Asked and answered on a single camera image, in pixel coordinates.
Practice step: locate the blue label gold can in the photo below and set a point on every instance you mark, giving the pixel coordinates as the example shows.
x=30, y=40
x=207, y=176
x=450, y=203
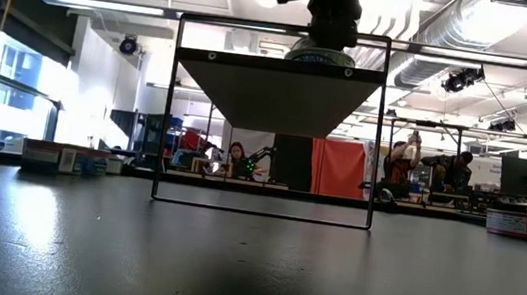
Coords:
x=96, y=164

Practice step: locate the round black wall camera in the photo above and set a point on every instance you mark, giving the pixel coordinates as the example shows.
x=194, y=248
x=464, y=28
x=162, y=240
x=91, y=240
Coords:
x=128, y=45

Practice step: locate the wooden shelf black metal frame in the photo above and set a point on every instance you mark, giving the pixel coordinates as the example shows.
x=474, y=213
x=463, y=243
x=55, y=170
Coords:
x=279, y=99

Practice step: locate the black background rig frame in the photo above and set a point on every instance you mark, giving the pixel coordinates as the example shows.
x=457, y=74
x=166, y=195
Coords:
x=427, y=123

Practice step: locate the small white label can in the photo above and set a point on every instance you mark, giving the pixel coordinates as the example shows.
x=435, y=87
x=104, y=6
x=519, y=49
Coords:
x=114, y=165

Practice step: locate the orange red partition panel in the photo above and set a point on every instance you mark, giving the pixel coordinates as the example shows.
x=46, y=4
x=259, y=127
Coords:
x=339, y=167

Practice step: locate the black partition panel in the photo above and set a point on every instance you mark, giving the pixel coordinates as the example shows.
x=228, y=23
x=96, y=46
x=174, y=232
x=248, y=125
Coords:
x=292, y=163

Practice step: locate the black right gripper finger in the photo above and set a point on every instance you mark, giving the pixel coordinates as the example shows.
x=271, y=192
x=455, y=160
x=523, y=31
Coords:
x=332, y=37

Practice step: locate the dark background screens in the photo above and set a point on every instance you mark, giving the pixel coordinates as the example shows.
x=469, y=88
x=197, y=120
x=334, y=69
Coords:
x=125, y=125

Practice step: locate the black background robot arm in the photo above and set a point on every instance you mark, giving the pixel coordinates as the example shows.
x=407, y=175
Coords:
x=262, y=155

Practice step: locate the silver air duct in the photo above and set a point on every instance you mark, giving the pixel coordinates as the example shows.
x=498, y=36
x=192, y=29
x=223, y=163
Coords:
x=437, y=48

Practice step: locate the person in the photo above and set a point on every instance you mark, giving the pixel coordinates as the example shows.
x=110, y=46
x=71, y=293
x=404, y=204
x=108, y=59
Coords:
x=238, y=157
x=399, y=169
x=452, y=173

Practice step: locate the black ceiling spotlight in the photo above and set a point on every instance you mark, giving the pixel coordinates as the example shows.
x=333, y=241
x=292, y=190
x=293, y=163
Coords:
x=503, y=125
x=460, y=81

